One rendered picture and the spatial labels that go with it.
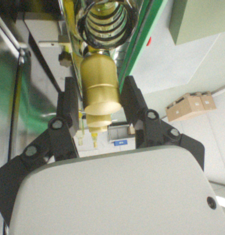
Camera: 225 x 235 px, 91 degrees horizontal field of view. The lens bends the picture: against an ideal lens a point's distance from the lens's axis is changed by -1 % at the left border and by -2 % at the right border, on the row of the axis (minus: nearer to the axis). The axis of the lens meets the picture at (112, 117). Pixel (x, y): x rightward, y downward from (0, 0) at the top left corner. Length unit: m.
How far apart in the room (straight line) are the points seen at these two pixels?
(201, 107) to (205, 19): 3.44
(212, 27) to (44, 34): 0.54
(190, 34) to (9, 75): 0.55
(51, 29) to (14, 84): 0.21
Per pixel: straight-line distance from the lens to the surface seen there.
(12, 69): 0.24
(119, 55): 0.46
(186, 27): 0.54
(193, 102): 3.83
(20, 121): 0.22
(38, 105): 0.40
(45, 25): 0.40
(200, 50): 0.86
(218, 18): 0.59
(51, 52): 0.45
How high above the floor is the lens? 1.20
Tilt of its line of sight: 15 degrees down
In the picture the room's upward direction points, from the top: 172 degrees clockwise
